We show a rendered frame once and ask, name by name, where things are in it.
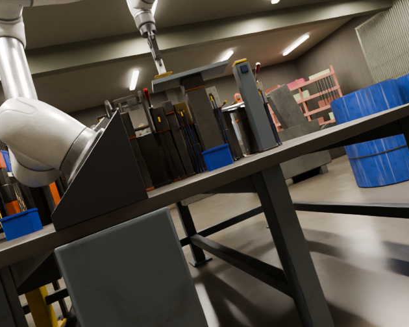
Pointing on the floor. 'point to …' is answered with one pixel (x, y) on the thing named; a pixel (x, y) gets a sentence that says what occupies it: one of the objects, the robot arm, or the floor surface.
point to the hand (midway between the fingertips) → (160, 67)
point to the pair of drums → (366, 148)
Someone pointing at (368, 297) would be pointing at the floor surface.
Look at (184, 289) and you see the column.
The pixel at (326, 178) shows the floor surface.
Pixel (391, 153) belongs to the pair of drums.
